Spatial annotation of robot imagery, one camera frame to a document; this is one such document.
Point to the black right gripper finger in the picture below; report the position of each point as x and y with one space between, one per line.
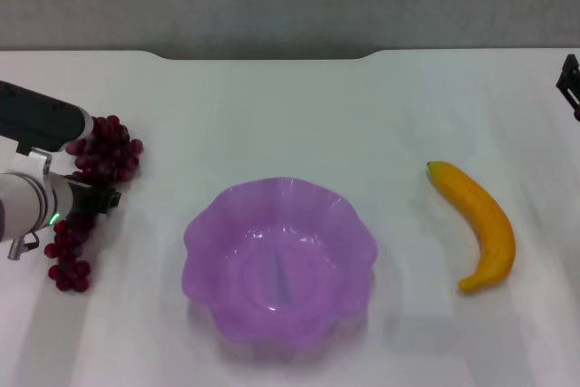
572 83

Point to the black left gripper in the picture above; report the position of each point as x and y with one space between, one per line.
88 199

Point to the dark red grape bunch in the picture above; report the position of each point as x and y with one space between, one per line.
109 151

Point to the yellow banana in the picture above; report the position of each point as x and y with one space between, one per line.
487 219

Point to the purple translucent wavy bowl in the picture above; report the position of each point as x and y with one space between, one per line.
281 269

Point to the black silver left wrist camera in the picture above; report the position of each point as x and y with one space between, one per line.
36 115

